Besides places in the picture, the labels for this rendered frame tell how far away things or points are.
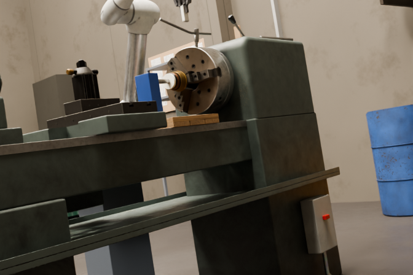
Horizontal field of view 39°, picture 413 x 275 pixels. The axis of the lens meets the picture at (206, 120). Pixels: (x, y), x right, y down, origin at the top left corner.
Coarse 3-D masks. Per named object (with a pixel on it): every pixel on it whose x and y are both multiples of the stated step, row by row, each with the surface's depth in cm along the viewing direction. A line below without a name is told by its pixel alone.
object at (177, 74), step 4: (172, 72) 263; (176, 72) 261; (180, 72) 263; (176, 76) 259; (180, 76) 260; (184, 76) 262; (176, 80) 258; (180, 80) 260; (184, 80) 261; (176, 84) 258; (180, 84) 260; (184, 84) 262; (172, 88) 259; (176, 88) 262; (180, 88) 262; (184, 88) 263
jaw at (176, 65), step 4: (172, 60) 272; (176, 60) 274; (168, 64) 274; (172, 64) 272; (176, 64) 271; (180, 64) 273; (172, 68) 270; (176, 68) 268; (180, 68) 270; (184, 68) 273; (184, 72) 270; (188, 72) 272
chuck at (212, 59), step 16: (192, 48) 270; (208, 48) 273; (192, 64) 270; (208, 64) 265; (224, 64) 268; (208, 80) 265; (224, 80) 266; (192, 96) 271; (208, 96) 266; (224, 96) 269; (192, 112) 272; (208, 112) 273
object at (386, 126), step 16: (368, 112) 482; (384, 112) 463; (400, 112) 456; (368, 128) 488; (384, 128) 464; (400, 128) 457; (384, 144) 466; (400, 144) 456; (384, 160) 467; (400, 160) 457; (384, 176) 469; (400, 176) 458; (384, 192) 472; (400, 192) 459; (384, 208) 476; (400, 208) 460
